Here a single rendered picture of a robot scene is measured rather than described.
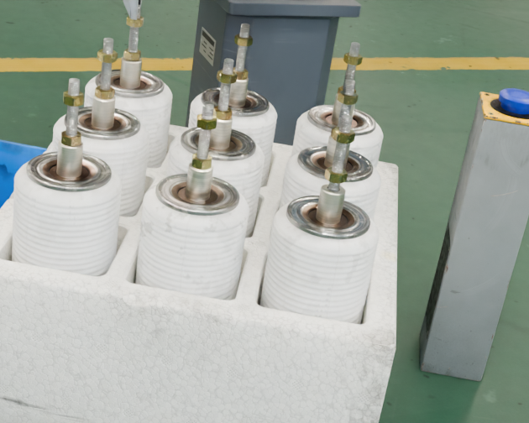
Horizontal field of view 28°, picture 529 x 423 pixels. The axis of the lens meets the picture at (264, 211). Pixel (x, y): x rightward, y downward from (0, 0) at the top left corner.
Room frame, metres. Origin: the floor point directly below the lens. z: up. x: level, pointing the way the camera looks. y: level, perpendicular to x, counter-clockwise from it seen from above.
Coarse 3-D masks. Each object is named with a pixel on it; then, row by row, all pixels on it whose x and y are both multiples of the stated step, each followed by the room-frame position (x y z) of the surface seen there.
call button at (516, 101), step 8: (512, 88) 1.04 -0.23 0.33; (504, 96) 1.01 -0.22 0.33; (512, 96) 1.01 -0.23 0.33; (520, 96) 1.02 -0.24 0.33; (528, 96) 1.02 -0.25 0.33; (504, 104) 1.01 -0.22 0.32; (512, 104) 1.00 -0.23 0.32; (520, 104) 1.00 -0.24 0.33; (528, 104) 1.00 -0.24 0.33; (520, 112) 1.00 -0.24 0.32; (528, 112) 1.01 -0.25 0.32
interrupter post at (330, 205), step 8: (328, 184) 0.84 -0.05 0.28; (320, 192) 0.84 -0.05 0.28; (328, 192) 0.83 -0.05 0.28; (336, 192) 0.83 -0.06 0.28; (344, 192) 0.83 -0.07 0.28; (320, 200) 0.83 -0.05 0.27; (328, 200) 0.83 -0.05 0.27; (336, 200) 0.83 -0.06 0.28; (320, 208) 0.83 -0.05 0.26; (328, 208) 0.83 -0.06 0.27; (336, 208) 0.83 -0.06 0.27; (320, 216) 0.83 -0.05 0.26; (328, 216) 0.83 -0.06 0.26; (336, 216) 0.83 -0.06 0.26
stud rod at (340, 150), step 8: (344, 120) 0.83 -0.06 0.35; (352, 120) 0.84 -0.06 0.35; (344, 128) 0.83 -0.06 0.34; (336, 144) 0.84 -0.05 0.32; (344, 144) 0.83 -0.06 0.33; (336, 152) 0.83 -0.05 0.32; (344, 152) 0.83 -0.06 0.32; (336, 160) 0.83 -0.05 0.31; (336, 168) 0.83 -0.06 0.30; (336, 184) 0.83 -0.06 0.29
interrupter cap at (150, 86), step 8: (112, 72) 1.10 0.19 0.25; (120, 72) 1.11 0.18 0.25; (144, 72) 1.12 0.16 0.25; (96, 80) 1.07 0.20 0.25; (112, 80) 1.08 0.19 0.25; (144, 80) 1.10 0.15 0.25; (152, 80) 1.10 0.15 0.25; (160, 80) 1.10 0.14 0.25; (120, 88) 1.06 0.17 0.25; (128, 88) 1.07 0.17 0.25; (136, 88) 1.07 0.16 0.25; (144, 88) 1.07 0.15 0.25; (152, 88) 1.07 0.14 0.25; (160, 88) 1.08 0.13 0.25; (120, 96) 1.05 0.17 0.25; (128, 96) 1.05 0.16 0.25; (136, 96) 1.05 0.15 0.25; (144, 96) 1.05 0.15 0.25; (152, 96) 1.06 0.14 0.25
